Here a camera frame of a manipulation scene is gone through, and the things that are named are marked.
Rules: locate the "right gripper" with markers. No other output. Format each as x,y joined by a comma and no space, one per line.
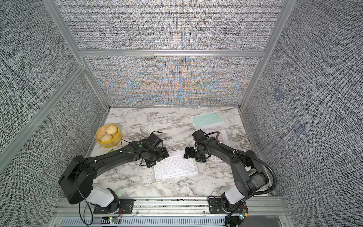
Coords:
191,155

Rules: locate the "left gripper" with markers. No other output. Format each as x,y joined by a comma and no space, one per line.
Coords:
162,156

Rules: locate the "white keyboard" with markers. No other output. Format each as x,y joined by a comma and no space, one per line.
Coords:
175,166

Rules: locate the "pink keyboard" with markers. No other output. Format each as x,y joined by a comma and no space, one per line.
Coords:
223,138

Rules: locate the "green keyboard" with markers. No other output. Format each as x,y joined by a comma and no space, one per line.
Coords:
207,120

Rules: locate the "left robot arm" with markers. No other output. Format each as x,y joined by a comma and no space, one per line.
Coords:
77,179

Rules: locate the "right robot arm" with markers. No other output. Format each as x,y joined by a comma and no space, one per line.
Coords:
248,172

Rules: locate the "yellow bamboo steamer basket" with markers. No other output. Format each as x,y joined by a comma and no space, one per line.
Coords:
116,137

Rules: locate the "steamed bun far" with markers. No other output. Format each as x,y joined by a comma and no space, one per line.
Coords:
112,129

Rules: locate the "steamed bun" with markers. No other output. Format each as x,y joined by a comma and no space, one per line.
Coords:
112,129
106,138

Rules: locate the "steamed bun near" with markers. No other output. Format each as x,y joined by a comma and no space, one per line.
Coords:
106,138

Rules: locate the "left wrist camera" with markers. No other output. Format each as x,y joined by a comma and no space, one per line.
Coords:
153,141

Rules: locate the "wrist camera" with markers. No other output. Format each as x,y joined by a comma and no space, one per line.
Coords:
199,136
153,141

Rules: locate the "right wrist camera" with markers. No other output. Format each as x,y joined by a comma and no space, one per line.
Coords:
199,136

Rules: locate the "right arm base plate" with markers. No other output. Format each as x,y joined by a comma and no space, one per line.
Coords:
219,205

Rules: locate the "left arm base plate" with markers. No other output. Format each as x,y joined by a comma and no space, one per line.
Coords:
122,206

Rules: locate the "aluminium front rail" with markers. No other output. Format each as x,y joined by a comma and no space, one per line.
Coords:
180,206

